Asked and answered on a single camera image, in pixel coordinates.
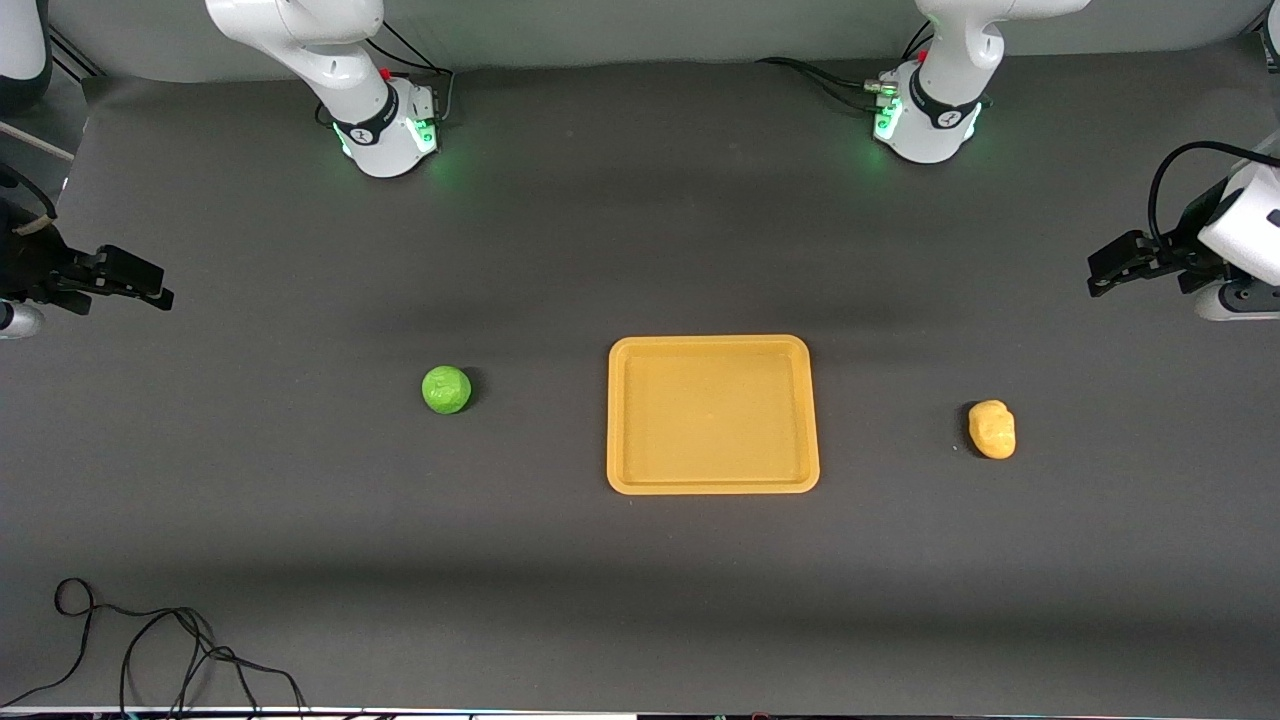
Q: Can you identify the grey metal frame bar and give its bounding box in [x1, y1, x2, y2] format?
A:
[45, 28, 103, 80]

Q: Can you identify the thin white rod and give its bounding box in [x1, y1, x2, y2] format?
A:
[0, 121, 77, 162]

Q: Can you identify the yellow plastic tray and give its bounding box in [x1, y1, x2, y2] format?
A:
[606, 335, 821, 496]

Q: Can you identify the yellow potato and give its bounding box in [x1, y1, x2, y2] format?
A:
[967, 400, 1017, 461]

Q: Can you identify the thin black loose cable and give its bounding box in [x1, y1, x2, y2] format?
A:
[0, 578, 307, 717]

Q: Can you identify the green apple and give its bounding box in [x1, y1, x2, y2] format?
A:
[421, 365, 473, 415]

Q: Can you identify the thick black left base cable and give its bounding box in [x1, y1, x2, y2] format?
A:
[755, 56, 896, 113]

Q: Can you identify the black right arm base cable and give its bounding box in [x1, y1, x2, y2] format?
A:
[365, 20, 457, 127]

